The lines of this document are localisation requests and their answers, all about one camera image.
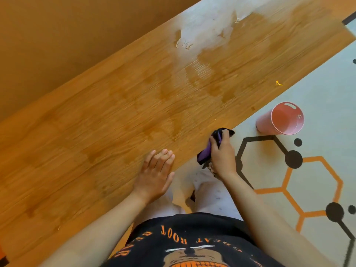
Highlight person's right hand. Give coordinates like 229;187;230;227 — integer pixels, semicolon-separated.
209;129;238;181

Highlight person's left hand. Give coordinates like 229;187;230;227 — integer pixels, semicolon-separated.
133;149;176;205

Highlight purple and black cloth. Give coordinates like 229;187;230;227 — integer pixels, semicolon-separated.
197;127;236;165

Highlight person's right forearm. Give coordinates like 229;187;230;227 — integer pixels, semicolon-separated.
220;172;335;267

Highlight person's left forearm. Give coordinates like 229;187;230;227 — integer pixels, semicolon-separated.
39;189;153;267

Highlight white trousers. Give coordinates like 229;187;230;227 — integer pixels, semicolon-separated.
133;167;244;229

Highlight black printed shirt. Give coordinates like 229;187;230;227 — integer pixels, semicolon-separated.
101;212;285;267

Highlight pink plastic cup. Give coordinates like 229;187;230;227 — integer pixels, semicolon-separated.
256;102;305;136

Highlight grey rug with hexagon pattern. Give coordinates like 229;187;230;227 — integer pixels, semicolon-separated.
167;11;356;267

